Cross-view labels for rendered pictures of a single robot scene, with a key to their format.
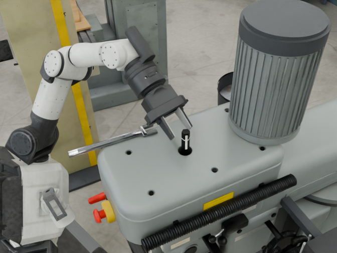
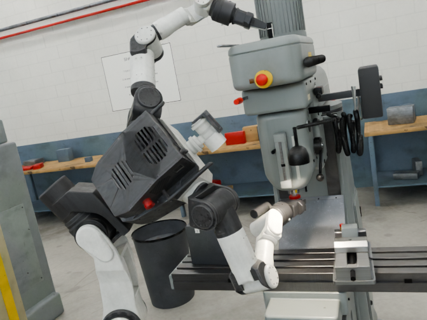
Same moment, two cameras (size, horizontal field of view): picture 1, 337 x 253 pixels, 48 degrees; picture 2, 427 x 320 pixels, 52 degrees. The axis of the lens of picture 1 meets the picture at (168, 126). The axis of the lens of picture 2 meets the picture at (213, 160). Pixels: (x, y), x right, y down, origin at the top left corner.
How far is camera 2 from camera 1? 1.62 m
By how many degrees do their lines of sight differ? 50
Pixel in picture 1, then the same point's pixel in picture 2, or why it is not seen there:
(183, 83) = (74, 298)
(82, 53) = (168, 18)
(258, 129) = (293, 25)
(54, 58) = (147, 28)
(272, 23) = not seen: outside the picture
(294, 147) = not seen: hidden behind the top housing
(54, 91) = (150, 60)
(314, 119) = not seen: hidden behind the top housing
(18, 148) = (149, 101)
